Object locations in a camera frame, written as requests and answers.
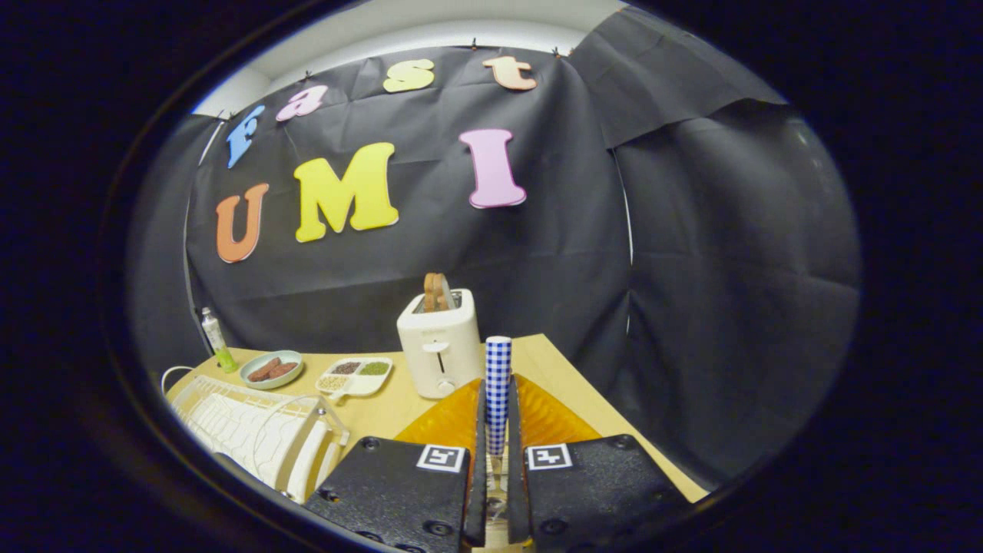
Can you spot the green liquid squeeze bottle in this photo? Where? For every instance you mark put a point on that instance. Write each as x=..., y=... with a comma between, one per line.
x=213, y=334

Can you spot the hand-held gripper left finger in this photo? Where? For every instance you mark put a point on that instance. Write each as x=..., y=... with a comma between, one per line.
x=399, y=491

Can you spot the black backdrop cloth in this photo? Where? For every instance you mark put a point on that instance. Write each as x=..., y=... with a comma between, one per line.
x=537, y=292

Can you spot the light blue plate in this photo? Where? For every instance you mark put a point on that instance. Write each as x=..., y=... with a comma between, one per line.
x=288, y=382

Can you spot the white toaster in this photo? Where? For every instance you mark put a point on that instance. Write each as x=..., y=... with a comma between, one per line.
x=438, y=353

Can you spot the brown meat patty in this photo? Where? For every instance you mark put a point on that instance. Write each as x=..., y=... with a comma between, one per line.
x=263, y=371
x=282, y=370

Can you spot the white divided bean tray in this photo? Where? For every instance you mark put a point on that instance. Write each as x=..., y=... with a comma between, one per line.
x=357, y=388

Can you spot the toasted bread slice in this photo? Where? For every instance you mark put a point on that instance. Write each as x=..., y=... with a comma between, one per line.
x=438, y=293

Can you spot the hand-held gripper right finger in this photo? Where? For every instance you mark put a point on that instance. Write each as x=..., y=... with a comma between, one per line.
x=591, y=491

